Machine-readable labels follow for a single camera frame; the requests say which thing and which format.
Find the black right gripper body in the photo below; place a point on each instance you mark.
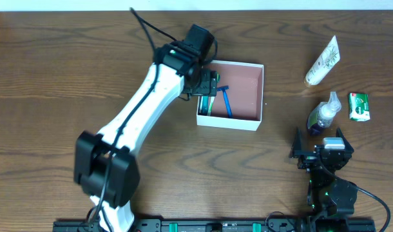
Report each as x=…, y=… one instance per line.
x=306, y=154

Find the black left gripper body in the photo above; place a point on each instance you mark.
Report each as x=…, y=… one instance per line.
x=208, y=81

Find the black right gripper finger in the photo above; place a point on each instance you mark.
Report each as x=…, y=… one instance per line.
x=297, y=144
x=340, y=134

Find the green white toothbrush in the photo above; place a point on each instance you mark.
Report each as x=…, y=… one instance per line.
x=212, y=99

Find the blue disposable razor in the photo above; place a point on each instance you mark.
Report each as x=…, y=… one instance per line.
x=223, y=89

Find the red teal toothpaste tube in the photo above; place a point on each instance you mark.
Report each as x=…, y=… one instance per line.
x=204, y=105

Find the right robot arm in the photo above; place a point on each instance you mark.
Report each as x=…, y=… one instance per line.
x=330, y=197

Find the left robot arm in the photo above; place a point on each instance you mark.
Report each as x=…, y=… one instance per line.
x=106, y=162

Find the green soap bar pack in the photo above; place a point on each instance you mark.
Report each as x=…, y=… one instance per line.
x=359, y=107

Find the clear foam pump bottle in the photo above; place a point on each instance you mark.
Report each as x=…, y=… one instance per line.
x=323, y=115

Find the white square box pink inside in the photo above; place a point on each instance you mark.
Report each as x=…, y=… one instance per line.
x=245, y=95

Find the white leaf-print lotion tube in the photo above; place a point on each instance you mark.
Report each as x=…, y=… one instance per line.
x=329, y=57

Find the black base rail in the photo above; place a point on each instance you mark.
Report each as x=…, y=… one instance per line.
x=271, y=224

